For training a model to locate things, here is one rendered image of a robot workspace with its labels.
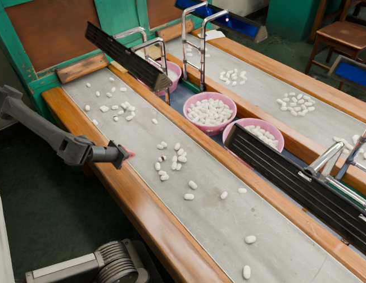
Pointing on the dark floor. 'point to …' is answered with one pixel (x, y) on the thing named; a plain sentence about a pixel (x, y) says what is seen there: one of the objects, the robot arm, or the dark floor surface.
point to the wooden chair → (342, 41)
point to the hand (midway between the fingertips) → (132, 155)
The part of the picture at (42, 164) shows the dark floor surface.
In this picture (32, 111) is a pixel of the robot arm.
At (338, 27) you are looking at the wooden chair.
